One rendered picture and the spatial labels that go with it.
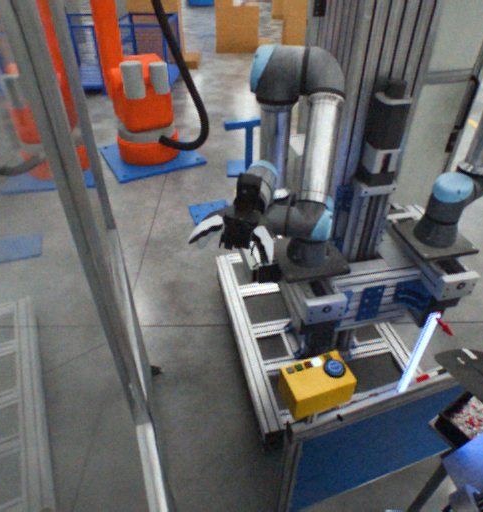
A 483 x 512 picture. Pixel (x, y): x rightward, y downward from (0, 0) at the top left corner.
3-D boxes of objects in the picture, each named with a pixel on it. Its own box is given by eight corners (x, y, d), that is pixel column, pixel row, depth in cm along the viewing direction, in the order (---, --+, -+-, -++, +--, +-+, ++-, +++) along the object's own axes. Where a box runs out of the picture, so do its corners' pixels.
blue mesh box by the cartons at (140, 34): (117, 93, 625) (103, 23, 563) (137, 73, 722) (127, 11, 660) (171, 94, 622) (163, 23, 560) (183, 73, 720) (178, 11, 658)
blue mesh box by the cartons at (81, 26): (54, 96, 617) (33, 24, 555) (78, 74, 716) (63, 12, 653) (109, 95, 618) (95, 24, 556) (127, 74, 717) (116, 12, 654)
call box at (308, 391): (293, 424, 96) (296, 400, 89) (276, 390, 103) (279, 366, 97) (350, 404, 100) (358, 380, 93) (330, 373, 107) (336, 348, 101)
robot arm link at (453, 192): (418, 211, 140) (429, 177, 131) (438, 199, 146) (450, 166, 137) (449, 226, 132) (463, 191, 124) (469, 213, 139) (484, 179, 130)
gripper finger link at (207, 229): (188, 262, 74) (225, 246, 79) (189, 237, 70) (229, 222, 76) (178, 253, 76) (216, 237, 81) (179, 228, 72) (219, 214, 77)
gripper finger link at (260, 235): (278, 279, 74) (258, 248, 80) (285, 255, 70) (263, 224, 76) (263, 282, 73) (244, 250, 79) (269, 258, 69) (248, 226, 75)
